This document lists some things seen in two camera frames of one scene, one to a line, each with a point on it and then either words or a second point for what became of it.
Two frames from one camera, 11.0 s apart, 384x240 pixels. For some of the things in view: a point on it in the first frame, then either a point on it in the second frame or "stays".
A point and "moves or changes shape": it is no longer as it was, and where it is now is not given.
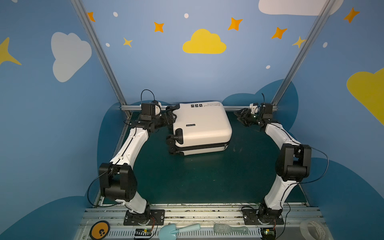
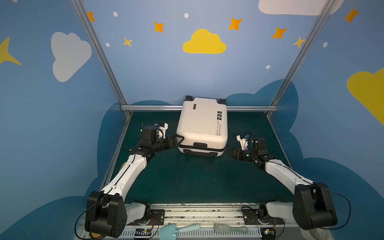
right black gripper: [245, 115] to [238, 153]
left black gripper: [169, 115] to [171, 142]
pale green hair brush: [224, 228] stays
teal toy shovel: [168, 231] stays
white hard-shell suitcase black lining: [200, 127] moves or changes shape
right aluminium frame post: [327, 8] stays
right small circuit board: [268, 233] stays
